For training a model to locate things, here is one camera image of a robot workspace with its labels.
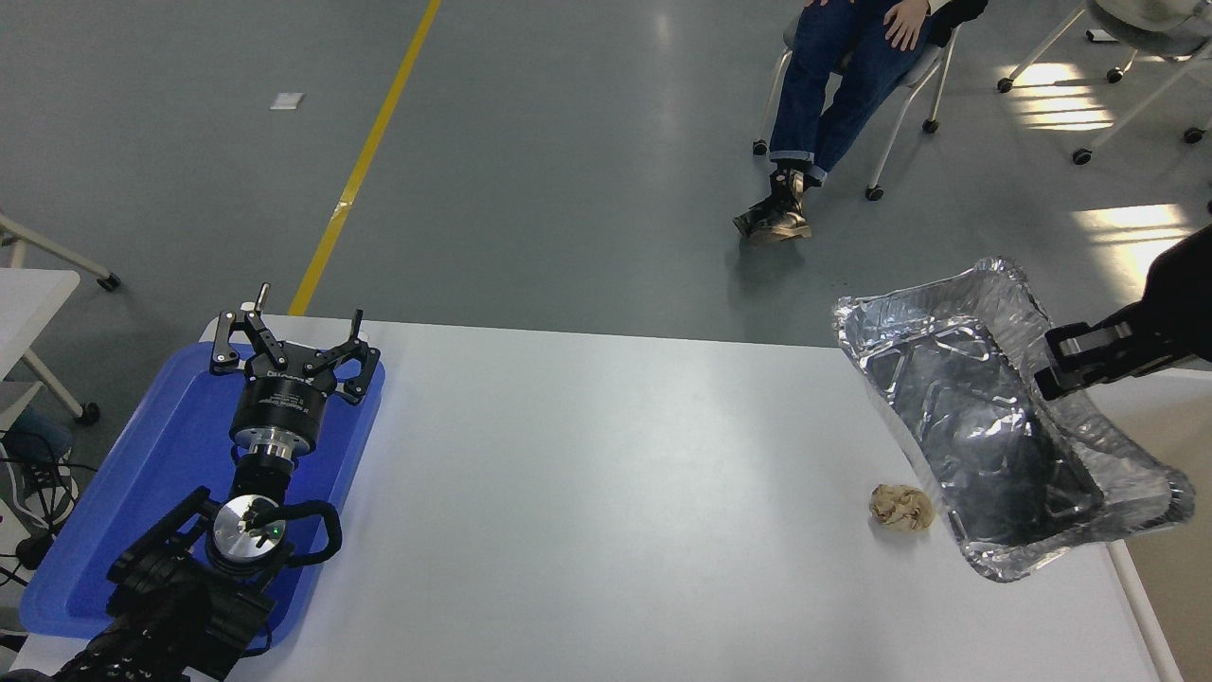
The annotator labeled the person's hand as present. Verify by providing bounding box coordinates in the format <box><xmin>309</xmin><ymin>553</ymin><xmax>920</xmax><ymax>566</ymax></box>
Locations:
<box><xmin>882</xmin><ymin>0</ymin><xmax>931</xmax><ymax>51</ymax></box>

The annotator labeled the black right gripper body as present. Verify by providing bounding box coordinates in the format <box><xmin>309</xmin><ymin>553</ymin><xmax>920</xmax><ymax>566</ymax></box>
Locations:
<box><xmin>1144</xmin><ymin>225</ymin><xmax>1212</xmax><ymax>367</ymax></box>

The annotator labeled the crumpled tan paper ball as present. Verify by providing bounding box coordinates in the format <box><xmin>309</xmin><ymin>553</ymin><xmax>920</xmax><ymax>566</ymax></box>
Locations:
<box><xmin>869</xmin><ymin>483</ymin><xmax>936</xmax><ymax>533</ymax></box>

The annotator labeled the person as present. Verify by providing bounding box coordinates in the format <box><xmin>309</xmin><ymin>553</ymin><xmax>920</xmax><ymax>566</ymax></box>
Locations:
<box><xmin>0</xmin><ymin>409</ymin><xmax>79</xmax><ymax>536</ymax></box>
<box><xmin>731</xmin><ymin>0</ymin><xmax>988</xmax><ymax>247</ymax></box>

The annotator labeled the white side table on casters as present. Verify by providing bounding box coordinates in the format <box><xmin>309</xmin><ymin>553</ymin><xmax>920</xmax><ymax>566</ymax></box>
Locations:
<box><xmin>0</xmin><ymin>213</ymin><xmax>122</xmax><ymax>427</ymax></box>

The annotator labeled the blue plastic tray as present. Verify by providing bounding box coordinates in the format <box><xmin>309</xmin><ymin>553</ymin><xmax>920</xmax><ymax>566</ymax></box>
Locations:
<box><xmin>19</xmin><ymin>341</ymin><xmax>386</xmax><ymax>650</ymax></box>

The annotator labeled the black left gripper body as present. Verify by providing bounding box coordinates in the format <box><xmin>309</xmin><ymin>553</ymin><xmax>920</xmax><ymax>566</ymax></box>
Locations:
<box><xmin>230</xmin><ymin>363</ymin><xmax>336</xmax><ymax>448</ymax></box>

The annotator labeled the foil tray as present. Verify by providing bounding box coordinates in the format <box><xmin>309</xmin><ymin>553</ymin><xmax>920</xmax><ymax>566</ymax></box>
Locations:
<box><xmin>833</xmin><ymin>256</ymin><xmax>1196</xmax><ymax>583</ymax></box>

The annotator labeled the black cable with plug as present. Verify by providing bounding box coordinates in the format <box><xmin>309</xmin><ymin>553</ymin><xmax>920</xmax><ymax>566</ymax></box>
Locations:
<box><xmin>0</xmin><ymin>431</ymin><xmax>96</xmax><ymax>588</ymax></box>

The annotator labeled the white-legged chair on casters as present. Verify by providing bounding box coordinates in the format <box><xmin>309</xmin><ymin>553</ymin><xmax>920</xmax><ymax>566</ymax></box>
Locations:
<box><xmin>753</xmin><ymin>19</ymin><xmax>959</xmax><ymax>202</ymax></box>
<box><xmin>996</xmin><ymin>0</ymin><xmax>1212</xmax><ymax>167</ymax></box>

